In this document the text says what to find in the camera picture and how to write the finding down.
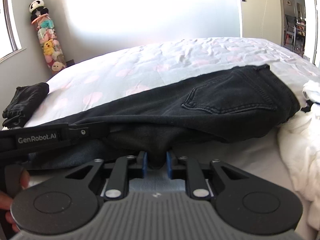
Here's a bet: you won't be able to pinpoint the panda plush toy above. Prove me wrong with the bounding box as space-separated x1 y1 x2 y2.
29 0 49 22

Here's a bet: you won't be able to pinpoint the black wall socket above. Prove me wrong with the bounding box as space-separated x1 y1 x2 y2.
66 60 75 67

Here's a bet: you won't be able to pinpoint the white hooded sweatshirt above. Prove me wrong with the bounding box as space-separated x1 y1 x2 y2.
278 80 319 231

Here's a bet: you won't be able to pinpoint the folded black garment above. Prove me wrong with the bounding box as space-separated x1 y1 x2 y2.
2 82 49 129

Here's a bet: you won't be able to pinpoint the black denim jeans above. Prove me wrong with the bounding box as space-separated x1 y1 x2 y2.
26 65 300 170

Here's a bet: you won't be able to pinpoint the plush toy column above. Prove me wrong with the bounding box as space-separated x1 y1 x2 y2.
31 14 67 75

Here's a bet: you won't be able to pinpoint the polka dot bed sheet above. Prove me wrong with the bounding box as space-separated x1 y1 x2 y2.
23 36 320 230

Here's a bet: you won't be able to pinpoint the window frame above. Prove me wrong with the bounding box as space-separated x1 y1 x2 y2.
1 0 25 62

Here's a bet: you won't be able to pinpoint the cream bedroom door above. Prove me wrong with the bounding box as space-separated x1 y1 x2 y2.
241 0 284 45

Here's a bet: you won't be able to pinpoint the person left hand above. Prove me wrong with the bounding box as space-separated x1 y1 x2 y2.
0 170 30 233

